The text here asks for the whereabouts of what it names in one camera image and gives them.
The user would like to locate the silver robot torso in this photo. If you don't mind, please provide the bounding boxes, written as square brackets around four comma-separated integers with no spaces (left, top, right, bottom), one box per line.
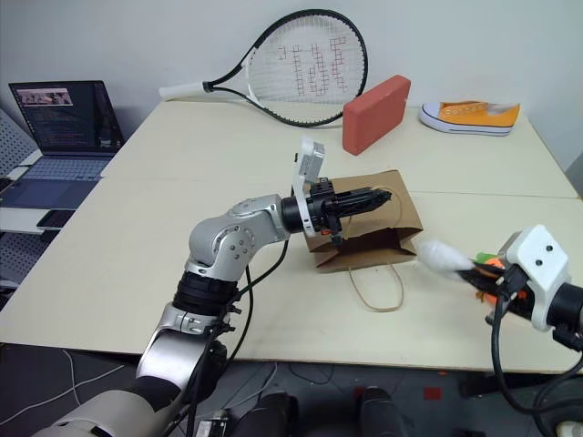
[39,374,192,437]

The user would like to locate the dark rounded shape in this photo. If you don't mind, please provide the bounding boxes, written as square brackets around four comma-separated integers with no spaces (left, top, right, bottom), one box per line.
[353,385,403,437]
[236,392,301,437]

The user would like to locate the open laptop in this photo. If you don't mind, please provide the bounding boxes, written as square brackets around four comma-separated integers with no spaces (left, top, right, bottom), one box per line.
[7,80,126,184]

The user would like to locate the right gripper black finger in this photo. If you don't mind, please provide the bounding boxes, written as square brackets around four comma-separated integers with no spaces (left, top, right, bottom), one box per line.
[463,278,502,299]
[456,267,504,282]

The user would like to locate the black white tennis racket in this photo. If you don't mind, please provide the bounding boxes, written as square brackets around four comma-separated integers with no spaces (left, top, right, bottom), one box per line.
[159,10,369,128]

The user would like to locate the yellow canvas sneaker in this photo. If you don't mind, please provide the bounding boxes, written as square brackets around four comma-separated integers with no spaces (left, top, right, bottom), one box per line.
[418,100,522,137]

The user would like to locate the white floor cable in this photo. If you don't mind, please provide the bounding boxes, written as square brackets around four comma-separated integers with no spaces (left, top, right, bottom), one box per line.
[0,347,125,411]

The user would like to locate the black smartphone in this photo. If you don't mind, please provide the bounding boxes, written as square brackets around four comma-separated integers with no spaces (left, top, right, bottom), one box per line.
[36,208,75,231]

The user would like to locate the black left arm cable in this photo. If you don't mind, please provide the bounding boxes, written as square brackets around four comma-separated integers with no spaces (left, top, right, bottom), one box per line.
[182,236,292,437]

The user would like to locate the grey floor cable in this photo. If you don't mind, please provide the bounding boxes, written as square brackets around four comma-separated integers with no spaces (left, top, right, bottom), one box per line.
[227,362,285,411]

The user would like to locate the blue-grey closed laptop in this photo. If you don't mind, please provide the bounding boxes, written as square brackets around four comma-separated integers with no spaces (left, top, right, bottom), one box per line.
[0,178,102,211]

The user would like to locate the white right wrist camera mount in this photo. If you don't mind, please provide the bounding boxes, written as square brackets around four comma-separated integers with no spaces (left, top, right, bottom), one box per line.
[498,224,573,331]

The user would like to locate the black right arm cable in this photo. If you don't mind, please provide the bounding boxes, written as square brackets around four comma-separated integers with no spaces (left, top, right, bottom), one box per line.
[488,266,583,416]

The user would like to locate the white orange green plush toy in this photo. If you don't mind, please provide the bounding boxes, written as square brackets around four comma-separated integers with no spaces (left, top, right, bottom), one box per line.
[416,238,507,305]

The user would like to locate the red foam brick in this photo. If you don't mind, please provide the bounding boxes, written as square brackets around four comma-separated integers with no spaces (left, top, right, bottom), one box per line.
[342,75,413,158]

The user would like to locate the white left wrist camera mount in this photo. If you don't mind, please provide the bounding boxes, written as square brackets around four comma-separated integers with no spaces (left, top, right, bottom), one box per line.
[291,135,327,239]

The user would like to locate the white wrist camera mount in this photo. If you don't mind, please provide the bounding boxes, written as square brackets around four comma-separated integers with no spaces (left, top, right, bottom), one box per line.
[291,135,327,239]
[498,224,573,331]

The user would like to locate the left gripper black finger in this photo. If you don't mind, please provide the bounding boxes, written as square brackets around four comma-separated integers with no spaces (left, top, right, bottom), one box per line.
[335,185,394,203]
[336,199,389,217]

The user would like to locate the brown paper bag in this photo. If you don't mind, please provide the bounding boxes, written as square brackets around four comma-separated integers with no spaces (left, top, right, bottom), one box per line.
[303,169,424,313]

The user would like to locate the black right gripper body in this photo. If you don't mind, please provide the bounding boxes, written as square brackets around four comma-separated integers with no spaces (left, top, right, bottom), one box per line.
[491,262,537,325]

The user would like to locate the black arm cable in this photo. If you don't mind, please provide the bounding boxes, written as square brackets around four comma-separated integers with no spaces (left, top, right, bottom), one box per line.
[182,236,292,437]
[488,266,583,416]

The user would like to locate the white perforated panel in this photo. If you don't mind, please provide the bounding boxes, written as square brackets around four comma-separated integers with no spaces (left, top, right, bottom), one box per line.
[0,107,48,290]

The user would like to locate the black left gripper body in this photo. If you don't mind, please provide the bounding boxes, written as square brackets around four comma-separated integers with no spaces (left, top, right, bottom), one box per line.
[305,178,345,248]

